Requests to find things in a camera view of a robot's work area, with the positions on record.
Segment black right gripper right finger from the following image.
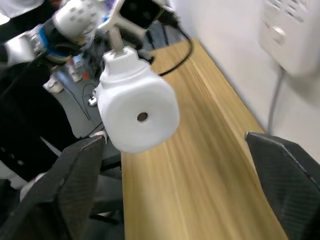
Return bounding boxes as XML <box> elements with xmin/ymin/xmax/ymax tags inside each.
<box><xmin>244</xmin><ymin>131</ymin><xmax>320</xmax><ymax>240</ymax></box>

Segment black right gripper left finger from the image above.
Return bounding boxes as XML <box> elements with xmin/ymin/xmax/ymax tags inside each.
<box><xmin>0</xmin><ymin>135</ymin><xmax>106</xmax><ymax>240</ymax></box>

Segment white mosquito repellent heater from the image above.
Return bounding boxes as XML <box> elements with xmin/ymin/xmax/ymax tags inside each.
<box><xmin>95</xmin><ymin>27</ymin><xmax>181</xmax><ymax>154</ymax></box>

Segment white shoe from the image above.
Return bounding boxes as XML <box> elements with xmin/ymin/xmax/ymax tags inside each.
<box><xmin>42</xmin><ymin>74</ymin><xmax>64</xmax><ymax>94</ymax></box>
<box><xmin>66</xmin><ymin>58</ymin><xmax>84</xmax><ymax>83</ymax></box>

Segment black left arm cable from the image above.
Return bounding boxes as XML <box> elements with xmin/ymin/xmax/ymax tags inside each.
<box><xmin>157</xmin><ymin>14</ymin><xmax>195</xmax><ymax>77</ymax></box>

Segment white power strip cable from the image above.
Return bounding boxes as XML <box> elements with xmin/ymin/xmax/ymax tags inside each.
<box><xmin>266</xmin><ymin>65</ymin><xmax>286</xmax><ymax>134</ymax></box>

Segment white wall power strip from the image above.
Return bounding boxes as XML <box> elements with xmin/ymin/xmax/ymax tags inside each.
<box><xmin>258</xmin><ymin>0</ymin><xmax>320</xmax><ymax>76</ymax></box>

